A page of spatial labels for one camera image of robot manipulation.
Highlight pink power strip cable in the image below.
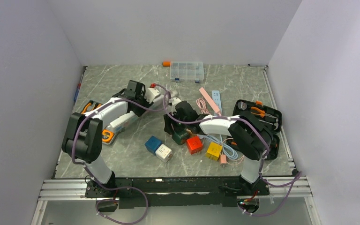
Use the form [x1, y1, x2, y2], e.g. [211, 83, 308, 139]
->
[196, 98, 212, 116]

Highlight green cube socket adapter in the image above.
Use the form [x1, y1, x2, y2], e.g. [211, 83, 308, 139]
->
[172, 130, 190, 145]

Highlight pink power strip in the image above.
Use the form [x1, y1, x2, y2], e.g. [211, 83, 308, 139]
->
[199, 87, 219, 114]

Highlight light blue power strip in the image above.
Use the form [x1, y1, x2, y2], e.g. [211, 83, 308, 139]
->
[211, 90, 222, 116]

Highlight red cube socket adapter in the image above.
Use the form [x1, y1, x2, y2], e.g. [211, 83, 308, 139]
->
[186, 136, 203, 155]

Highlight white power strip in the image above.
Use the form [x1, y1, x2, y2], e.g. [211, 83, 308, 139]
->
[105, 92, 164, 134]

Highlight blue cube socket adapter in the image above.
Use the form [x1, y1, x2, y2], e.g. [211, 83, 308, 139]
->
[144, 136, 162, 155]

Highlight white cube socket adapter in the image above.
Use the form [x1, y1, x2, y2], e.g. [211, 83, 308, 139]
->
[155, 144, 173, 163]

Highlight yellow cube socket adapter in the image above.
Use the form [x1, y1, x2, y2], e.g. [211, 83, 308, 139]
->
[205, 142, 223, 161]

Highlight pink cube socket adapter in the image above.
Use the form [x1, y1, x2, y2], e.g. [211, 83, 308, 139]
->
[219, 154, 227, 168]

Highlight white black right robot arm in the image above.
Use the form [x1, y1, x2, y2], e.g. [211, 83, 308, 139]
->
[163, 100, 274, 195]

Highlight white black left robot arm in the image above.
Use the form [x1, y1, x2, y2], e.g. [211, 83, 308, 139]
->
[61, 80, 162, 197]

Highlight orange black pliers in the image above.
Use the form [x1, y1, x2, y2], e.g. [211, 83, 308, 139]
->
[81, 100, 102, 114]

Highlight clear plastic organizer box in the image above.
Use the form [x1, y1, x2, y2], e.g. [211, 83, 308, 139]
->
[170, 61, 205, 83]

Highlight grey plastic tool tray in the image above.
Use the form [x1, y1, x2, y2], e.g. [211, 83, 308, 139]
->
[80, 99, 117, 146]

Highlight orange tape measure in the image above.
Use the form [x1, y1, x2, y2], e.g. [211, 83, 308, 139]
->
[102, 129, 115, 144]

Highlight blue red pen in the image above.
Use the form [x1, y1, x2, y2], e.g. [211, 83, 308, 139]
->
[73, 75, 83, 103]

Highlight black tool case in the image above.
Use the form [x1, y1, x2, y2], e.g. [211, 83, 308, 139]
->
[231, 99, 283, 161]

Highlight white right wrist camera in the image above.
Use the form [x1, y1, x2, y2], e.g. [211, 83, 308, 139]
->
[168, 97, 182, 113]

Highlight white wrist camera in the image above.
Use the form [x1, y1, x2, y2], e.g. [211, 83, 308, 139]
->
[144, 87, 160, 103]
[168, 97, 182, 113]

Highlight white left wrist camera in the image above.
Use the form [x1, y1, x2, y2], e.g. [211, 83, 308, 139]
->
[144, 87, 160, 103]

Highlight orange screwdriver at wall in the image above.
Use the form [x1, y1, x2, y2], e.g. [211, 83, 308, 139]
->
[162, 61, 171, 67]

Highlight pink thin cable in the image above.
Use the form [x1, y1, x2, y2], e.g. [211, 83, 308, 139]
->
[220, 136, 246, 166]

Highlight black aluminium base frame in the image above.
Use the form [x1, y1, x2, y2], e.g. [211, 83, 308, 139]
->
[37, 175, 313, 209]

